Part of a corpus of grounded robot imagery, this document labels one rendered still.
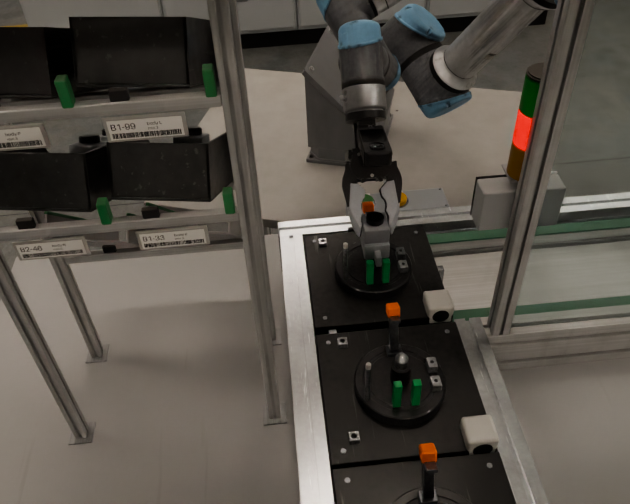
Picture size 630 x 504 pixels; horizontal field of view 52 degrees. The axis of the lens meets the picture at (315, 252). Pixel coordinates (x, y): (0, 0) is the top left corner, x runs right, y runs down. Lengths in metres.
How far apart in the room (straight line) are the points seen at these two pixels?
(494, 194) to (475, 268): 0.37
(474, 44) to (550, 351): 0.64
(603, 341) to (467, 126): 0.80
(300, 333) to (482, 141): 0.86
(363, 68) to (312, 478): 0.66
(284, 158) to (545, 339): 0.83
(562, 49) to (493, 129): 1.01
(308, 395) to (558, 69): 0.59
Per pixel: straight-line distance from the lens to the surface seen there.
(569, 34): 0.82
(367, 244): 1.11
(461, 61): 1.48
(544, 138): 0.89
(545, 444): 1.15
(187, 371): 1.22
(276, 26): 4.21
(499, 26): 1.40
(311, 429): 1.01
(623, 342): 1.26
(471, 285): 1.27
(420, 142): 1.75
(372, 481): 0.95
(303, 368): 1.08
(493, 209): 0.97
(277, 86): 2.01
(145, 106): 0.73
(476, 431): 0.98
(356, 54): 1.14
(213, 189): 0.85
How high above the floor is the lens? 1.81
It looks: 43 degrees down
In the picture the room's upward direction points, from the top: 3 degrees counter-clockwise
